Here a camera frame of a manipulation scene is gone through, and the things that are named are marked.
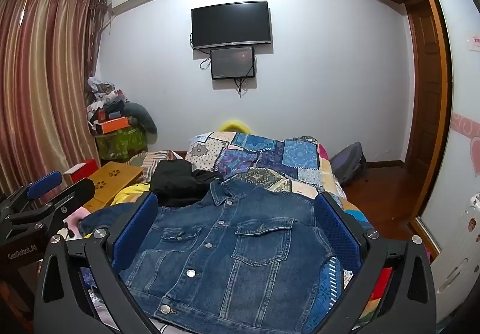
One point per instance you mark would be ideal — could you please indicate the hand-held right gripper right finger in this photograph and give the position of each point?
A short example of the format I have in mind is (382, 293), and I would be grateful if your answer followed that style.
(337, 236)

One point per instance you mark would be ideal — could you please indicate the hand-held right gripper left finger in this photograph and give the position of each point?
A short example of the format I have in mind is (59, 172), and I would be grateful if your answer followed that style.
(135, 232)

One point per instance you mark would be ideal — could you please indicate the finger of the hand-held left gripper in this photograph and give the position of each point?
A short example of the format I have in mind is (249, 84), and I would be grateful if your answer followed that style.
(45, 184)
(77, 191)

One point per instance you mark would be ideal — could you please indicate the blue denim jacket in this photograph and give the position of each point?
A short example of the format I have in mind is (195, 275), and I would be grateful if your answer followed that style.
(225, 244)

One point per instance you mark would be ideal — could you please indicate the pile of clothes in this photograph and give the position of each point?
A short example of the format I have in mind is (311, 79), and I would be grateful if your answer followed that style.
(105, 99)

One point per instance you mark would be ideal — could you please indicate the red box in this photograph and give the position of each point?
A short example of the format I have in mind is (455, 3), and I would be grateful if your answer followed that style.
(80, 168)

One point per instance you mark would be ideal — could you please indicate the pink cloth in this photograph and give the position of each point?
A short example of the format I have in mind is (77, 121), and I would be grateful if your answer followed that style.
(73, 214)

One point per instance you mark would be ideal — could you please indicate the wooden lap desk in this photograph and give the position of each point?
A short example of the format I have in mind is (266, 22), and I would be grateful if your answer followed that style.
(112, 178)

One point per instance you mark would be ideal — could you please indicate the yellow blanket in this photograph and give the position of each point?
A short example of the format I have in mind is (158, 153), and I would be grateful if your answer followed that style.
(129, 193)

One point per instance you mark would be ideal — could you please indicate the blue patterned bedsheet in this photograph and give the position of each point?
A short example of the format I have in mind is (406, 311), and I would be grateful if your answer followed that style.
(332, 294)

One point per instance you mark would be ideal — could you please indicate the green patterned bag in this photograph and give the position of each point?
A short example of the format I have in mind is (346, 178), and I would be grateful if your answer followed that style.
(120, 144)

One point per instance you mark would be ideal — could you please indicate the black garment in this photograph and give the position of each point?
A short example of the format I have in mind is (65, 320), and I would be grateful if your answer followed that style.
(176, 180)

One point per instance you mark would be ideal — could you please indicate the grey backpack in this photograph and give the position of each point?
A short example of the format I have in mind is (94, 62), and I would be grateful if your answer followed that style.
(347, 165)

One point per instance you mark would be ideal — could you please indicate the orange box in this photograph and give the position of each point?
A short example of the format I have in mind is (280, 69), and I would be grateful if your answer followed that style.
(114, 124)

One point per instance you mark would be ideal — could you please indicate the striped cloth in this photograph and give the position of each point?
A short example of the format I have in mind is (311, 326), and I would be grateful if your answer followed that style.
(157, 157)

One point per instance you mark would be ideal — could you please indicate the patchwork quilt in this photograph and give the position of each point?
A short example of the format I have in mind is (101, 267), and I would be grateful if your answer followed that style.
(262, 161)

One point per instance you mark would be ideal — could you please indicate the striped curtain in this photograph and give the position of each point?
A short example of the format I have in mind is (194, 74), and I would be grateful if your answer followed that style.
(41, 75)

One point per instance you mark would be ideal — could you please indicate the white cabinet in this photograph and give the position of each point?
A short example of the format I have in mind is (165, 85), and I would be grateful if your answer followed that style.
(461, 244)

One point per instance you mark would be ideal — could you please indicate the yellow plastic object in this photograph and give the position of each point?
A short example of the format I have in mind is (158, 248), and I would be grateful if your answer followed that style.
(234, 125)

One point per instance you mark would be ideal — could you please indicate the wooden door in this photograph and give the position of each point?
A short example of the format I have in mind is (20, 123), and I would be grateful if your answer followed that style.
(425, 86)

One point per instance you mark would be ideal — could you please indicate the small black monitor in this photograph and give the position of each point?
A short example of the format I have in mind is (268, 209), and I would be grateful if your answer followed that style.
(232, 63)

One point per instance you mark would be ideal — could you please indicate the white wardrobe sliding door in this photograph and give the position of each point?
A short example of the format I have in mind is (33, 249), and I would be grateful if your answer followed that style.
(457, 75)

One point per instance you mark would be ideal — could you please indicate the wall-mounted black television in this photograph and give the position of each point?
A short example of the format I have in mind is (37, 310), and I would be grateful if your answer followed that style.
(230, 24)

